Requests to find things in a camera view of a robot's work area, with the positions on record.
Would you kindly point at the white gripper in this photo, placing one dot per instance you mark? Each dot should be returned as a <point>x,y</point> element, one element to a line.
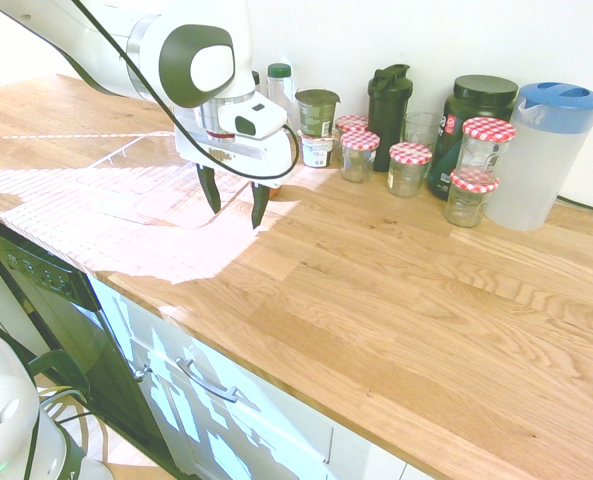
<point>236,152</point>

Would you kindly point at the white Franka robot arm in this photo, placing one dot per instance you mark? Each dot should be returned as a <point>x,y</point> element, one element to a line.
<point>106,45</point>

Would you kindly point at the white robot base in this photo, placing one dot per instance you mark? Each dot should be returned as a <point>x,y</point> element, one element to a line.
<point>11,415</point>

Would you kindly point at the clear plastic container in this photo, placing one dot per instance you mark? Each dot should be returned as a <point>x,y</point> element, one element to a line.
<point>151,175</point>

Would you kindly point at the white yogurt cup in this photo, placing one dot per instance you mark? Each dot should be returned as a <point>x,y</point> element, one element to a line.
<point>318,150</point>

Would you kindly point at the clear bottle green cap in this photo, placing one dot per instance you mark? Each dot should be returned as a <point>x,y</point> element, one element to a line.
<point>279,87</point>

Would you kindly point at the green yogurt cup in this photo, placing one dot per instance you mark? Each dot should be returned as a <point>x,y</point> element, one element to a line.
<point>317,112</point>

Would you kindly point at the glass jar checkered lid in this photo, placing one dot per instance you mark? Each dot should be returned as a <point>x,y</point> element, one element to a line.
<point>350,125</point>
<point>409,170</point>
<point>358,157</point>
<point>468,202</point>
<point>486,150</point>

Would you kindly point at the black shaker bottle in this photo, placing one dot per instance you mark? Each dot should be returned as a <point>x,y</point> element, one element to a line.
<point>387,117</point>

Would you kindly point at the white cabinet drawer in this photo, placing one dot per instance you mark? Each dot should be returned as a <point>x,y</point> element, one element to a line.
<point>216,390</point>

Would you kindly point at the clear drinking glass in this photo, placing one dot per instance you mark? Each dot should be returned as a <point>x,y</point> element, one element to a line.
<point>421,129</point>

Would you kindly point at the small metal cabinet knob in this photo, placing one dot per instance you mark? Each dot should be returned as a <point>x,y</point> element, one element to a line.
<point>141,373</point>

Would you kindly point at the black dishwasher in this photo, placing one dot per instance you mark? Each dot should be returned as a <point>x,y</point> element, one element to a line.
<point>51,310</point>

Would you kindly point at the dark green protein tub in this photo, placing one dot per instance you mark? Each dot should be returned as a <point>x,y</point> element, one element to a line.
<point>476,107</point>

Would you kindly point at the plastic pitcher blue lid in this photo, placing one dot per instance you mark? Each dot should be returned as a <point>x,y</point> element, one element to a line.
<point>541,160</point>

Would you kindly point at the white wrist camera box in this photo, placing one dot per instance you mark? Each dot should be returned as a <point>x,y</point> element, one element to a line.
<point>257,120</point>

